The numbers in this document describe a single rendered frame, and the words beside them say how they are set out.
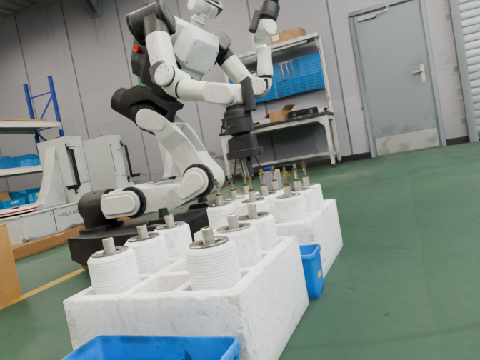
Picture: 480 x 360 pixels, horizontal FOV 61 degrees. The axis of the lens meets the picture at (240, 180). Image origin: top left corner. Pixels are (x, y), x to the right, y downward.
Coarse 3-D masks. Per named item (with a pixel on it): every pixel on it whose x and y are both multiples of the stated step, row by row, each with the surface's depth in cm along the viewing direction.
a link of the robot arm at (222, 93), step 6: (204, 84) 130; (210, 84) 125; (216, 84) 124; (222, 84) 123; (228, 84) 122; (204, 90) 127; (210, 90) 125; (216, 90) 124; (222, 90) 123; (228, 90) 122; (234, 90) 123; (204, 96) 127; (210, 96) 126; (216, 96) 124; (222, 96) 123; (228, 96) 122; (234, 96) 123; (210, 102) 126; (216, 102) 125; (222, 102) 124; (228, 102) 123
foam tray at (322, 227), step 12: (324, 204) 141; (312, 216) 123; (324, 216) 131; (336, 216) 148; (276, 228) 120; (288, 228) 118; (300, 228) 117; (312, 228) 116; (324, 228) 129; (336, 228) 146; (300, 240) 117; (312, 240) 116; (324, 240) 127; (336, 240) 143; (324, 252) 124; (336, 252) 140; (324, 264) 122; (324, 276) 120
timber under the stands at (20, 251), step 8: (224, 184) 566; (64, 232) 296; (72, 232) 303; (40, 240) 276; (48, 240) 282; (56, 240) 288; (64, 240) 295; (16, 248) 259; (24, 248) 264; (32, 248) 269; (40, 248) 275; (48, 248) 281; (16, 256) 258; (24, 256) 263
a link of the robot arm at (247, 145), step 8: (232, 120) 124; (240, 120) 124; (248, 120) 125; (232, 128) 125; (240, 128) 124; (248, 128) 125; (240, 136) 125; (248, 136) 125; (232, 144) 128; (240, 144) 126; (248, 144) 125; (256, 144) 127; (232, 152) 128; (240, 152) 126; (248, 152) 125; (256, 152) 125
